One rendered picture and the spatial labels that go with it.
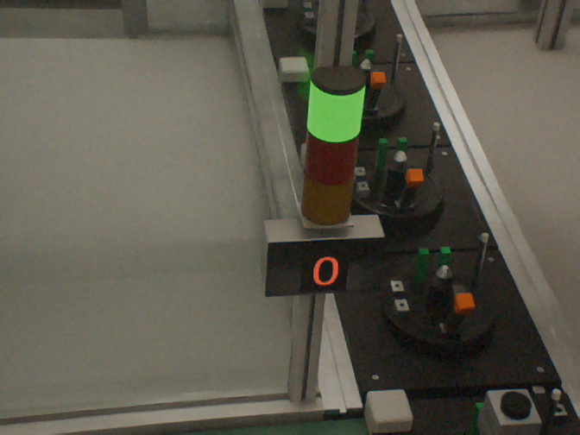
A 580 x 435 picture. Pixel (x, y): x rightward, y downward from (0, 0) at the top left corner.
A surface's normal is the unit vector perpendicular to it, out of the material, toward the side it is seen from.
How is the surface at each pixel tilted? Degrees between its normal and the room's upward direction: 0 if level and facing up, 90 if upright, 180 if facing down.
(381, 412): 0
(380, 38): 0
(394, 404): 0
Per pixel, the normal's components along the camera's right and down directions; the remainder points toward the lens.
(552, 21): 0.15, 0.63
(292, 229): 0.07, -0.78
